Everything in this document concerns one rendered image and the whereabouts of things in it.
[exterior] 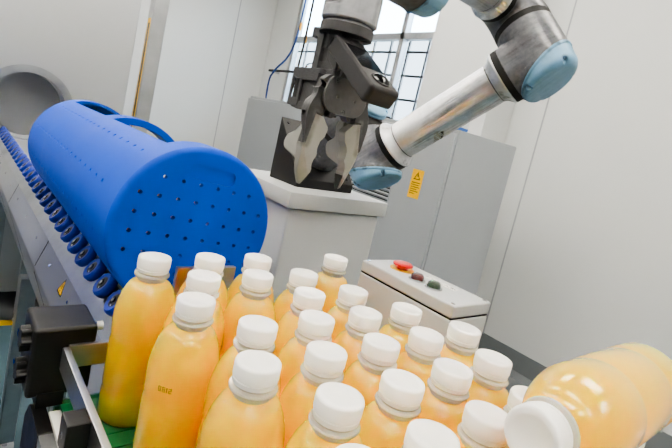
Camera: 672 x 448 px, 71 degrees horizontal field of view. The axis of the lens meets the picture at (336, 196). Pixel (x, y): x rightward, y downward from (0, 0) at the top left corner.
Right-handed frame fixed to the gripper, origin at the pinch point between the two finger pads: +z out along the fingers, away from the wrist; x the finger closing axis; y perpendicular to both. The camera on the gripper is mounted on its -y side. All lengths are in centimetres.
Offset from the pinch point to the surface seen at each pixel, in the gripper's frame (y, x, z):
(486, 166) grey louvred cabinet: 87, -174, -7
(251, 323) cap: -12.8, 15.2, 13.3
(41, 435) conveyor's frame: 5.6, 27.4, 34.6
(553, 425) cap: -39.0, 9.9, 8.1
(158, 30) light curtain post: 164, -29, -31
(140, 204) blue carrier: 23.9, 14.7, 11.1
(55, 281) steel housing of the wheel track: 57, 18, 37
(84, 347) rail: 10.1, 23.2, 26.6
